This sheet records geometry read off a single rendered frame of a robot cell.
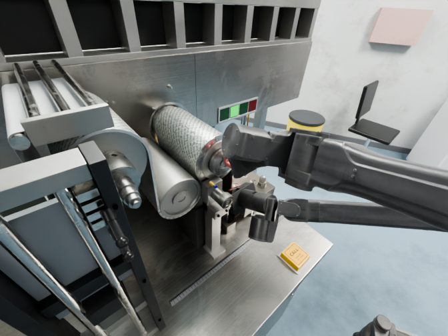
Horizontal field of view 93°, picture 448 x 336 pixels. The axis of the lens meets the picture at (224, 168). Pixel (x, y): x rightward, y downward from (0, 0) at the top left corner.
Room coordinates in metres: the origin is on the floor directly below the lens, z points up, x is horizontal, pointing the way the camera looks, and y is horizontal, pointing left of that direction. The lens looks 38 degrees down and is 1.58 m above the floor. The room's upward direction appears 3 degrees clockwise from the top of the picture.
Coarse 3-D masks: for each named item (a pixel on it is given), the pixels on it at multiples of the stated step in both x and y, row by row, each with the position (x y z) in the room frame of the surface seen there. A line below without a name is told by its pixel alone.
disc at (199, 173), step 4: (216, 136) 0.46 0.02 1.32; (220, 136) 0.46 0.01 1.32; (212, 140) 0.45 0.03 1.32; (216, 140) 0.45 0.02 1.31; (220, 140) 0.46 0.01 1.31; (208, 144) 0.44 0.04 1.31; (212, 144) 0.45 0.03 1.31; (204, 148) 0.43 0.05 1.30; (208, 148) 0.44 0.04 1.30; (200, 152) 0.42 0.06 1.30; (204, 152) 0.43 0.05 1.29; (200, 156) 0.42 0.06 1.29; (196, 160) 0.42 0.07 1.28; (200, 160) 0.42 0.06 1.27; (196, 164) 0.42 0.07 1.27; (200, 164) 0.42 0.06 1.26; (196, 168) 0.41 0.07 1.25; (200, 168) 0.42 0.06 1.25; (196, 172) 0.41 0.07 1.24; (200, 172) 0.42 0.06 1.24; (228, 172) 0.49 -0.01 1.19; (200, 176) 0.42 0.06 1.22; (204, 176) 0.43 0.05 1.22; (220, 176) 0.47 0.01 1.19; (224, 176) 0.48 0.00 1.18; (200, 180) 0.42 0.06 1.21; (204, 180) 0.43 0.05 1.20
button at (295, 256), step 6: (288, 246) 0.43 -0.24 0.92; (294, 246) 0.43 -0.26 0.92; (282, 252) 0.40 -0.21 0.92; (288, 252) 0.40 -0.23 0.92; (294, 252) 0.41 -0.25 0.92; (300, 252) 0.41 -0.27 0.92; (306, 252) 0.41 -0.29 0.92; (288, 258) 0.38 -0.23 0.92; (294, 258) 0.38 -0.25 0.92; (300, 258) 0.39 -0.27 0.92; (306, 258) 0.39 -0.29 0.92; (294, 264) 0.36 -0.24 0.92; (300, 264) 0.36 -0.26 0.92
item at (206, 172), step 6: (168, 108) 0.65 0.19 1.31; (156, 120) 0.62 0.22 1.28; (216, 144) 0.45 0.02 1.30; (210, 150) 0.44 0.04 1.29; (204, 156) 0.43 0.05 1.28; (210, 156) 0.44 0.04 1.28; (204, 162) 0.43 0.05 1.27; (204, 168) 0.43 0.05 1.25; (204, 174) 0.43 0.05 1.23; (210, 174) 0.44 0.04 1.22
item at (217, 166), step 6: (216, 150) 0.45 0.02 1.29; (216, 156) 0.43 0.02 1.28; (222, 156) 0.44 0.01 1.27; (210, 162) 0.43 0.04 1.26; (216, 162) 0.43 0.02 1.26; (222, 162) 0.44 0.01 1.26; (210, 168) 0.43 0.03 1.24; (216, 168) 0.43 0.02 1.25; (222, 168) 0.45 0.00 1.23; (228, 168) 0.46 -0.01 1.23; (216, 174) 0.43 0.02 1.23; (222, 174) 0.44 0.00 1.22
